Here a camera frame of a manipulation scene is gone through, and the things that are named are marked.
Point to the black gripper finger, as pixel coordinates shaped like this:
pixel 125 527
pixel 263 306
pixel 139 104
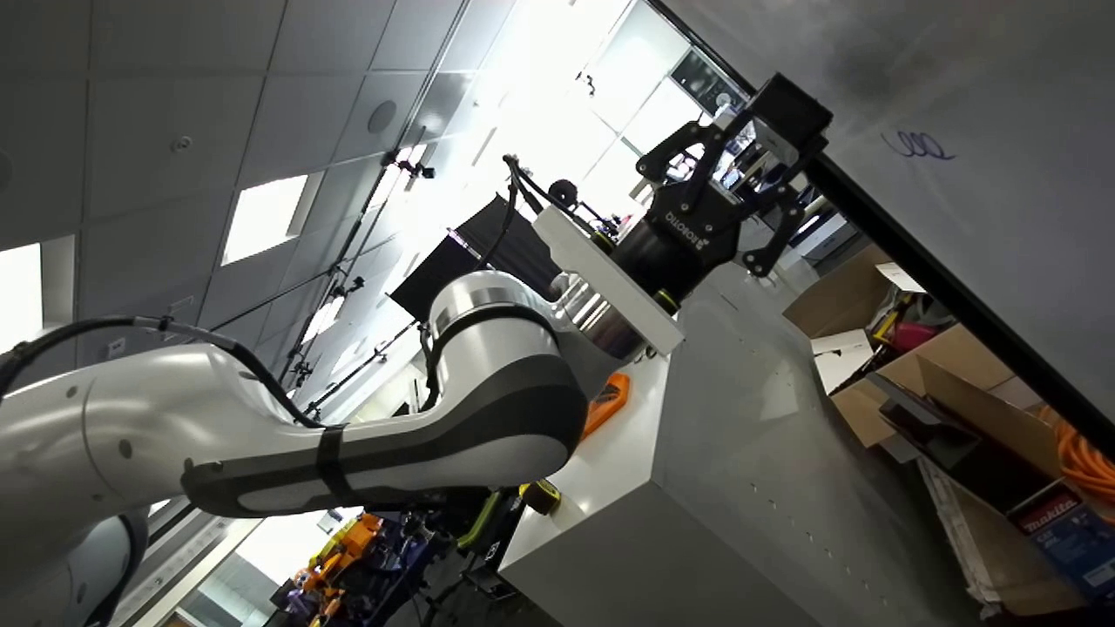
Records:
pixel 790 195
pixel 662 188

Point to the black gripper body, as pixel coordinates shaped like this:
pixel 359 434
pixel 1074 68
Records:
pixel 680 250

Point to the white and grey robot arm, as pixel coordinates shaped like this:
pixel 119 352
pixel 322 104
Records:
pixel 466 394

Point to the brown cardboard box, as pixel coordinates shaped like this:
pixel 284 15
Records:
pixel 848 297

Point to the black flat screen panel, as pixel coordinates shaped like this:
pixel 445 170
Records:
pixel 488 250

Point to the large open cardboard box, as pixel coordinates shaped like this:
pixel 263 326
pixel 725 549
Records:
pixel 964 394

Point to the black tripod stand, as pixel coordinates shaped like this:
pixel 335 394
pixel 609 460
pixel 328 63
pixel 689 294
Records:
pixel 350 267

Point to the ceiling light panel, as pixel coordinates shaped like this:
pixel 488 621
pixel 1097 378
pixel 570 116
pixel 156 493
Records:
pixel 268 219
pixel 21 297

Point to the blue printed box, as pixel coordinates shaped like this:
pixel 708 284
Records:
pixel 1074 536

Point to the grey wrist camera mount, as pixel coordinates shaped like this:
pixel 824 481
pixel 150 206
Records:
pixel 606 279

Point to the whiteboard with black frame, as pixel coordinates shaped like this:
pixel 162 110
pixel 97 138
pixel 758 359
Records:
pixel 989 177

